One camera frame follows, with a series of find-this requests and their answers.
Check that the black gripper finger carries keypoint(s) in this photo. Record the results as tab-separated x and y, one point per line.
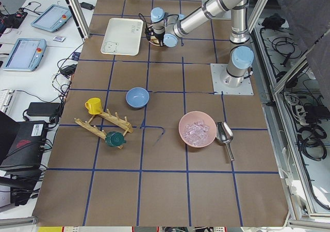
160	42

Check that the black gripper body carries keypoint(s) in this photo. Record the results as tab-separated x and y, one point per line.
156	36

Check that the cream bear tray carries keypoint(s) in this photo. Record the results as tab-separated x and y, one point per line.
122	37

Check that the blue bowl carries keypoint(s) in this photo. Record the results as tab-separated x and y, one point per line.
137	97

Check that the black power adapter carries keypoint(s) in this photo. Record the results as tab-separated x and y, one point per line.
87	6

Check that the yellow mug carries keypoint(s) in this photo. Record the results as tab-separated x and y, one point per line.
94	106

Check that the upper blue teach pendant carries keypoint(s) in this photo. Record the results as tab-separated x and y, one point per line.
52	18

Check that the blue teach pendant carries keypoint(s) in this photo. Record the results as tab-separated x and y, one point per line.
26	55
52	18

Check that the pink bowl with ice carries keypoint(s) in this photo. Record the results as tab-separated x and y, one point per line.
197	129

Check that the dark green mug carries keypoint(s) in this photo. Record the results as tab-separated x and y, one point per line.
114	139

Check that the metal scoop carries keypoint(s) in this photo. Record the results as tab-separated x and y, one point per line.
225	136

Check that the lower blue teach pendant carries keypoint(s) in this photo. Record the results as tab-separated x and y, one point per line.
26	55

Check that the white keyboard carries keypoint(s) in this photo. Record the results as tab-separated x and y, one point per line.
7	99

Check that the black computer box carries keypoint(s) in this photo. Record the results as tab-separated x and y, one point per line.
21	143

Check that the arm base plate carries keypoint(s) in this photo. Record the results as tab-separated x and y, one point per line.
225	84
224	15

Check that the aluminium frame post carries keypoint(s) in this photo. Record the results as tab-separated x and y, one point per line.
78	17

